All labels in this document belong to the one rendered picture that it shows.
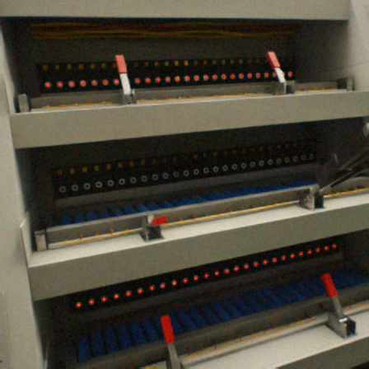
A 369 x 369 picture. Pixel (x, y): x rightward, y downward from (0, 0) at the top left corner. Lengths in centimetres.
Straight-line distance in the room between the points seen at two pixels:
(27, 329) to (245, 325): 31
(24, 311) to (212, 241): 25
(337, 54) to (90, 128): 53
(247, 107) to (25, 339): 44
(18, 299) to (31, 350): 6
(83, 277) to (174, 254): 12
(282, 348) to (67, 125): 44
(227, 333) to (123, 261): 21
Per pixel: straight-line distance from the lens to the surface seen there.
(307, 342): 59
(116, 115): 51
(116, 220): 51
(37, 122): 50
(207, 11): 65
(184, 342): 55
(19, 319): 47
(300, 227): 56
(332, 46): 83
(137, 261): 47
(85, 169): 63
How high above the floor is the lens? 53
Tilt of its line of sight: 9 degrees up
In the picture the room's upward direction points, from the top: 11 degrees counter-clockwise
